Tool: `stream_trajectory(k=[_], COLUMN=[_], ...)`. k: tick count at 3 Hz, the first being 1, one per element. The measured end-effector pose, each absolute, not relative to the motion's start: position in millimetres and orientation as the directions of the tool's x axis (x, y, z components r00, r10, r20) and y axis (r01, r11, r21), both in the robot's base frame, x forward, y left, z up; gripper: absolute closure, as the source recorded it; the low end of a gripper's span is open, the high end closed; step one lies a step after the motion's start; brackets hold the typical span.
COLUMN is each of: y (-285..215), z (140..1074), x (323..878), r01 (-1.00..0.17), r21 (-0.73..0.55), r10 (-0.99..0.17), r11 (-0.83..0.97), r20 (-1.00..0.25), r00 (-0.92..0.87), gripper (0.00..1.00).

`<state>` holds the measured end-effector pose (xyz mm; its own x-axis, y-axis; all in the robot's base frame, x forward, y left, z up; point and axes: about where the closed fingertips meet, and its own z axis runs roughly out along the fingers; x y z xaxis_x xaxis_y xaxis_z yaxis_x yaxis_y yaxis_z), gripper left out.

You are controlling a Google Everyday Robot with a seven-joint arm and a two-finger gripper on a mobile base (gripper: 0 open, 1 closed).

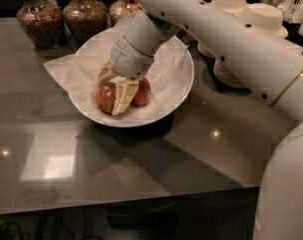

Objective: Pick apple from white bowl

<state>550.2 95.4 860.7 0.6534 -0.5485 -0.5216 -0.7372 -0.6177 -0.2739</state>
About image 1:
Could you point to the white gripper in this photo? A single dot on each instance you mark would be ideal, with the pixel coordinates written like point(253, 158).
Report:
point(128, 60)

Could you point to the red apple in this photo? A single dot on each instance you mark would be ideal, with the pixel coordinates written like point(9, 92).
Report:
point(106, 96)
point(143, 95)

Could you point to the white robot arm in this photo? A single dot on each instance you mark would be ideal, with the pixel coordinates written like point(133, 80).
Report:
point(270, 66)

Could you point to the white bowl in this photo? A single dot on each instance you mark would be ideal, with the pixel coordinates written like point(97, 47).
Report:
point(177, 84)

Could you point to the rear paper bowl stack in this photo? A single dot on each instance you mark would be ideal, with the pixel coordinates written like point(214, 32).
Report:
point(230, 8)

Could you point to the white paper liner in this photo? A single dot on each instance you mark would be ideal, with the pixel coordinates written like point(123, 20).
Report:
point(77, 70)

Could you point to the glass cereal jar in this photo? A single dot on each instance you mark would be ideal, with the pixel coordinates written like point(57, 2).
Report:
point(42, 21)
point(85, 18)
point(121, 7)

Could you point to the leftmost glass cereal jar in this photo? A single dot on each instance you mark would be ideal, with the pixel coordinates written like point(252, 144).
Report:
point(42, 21)

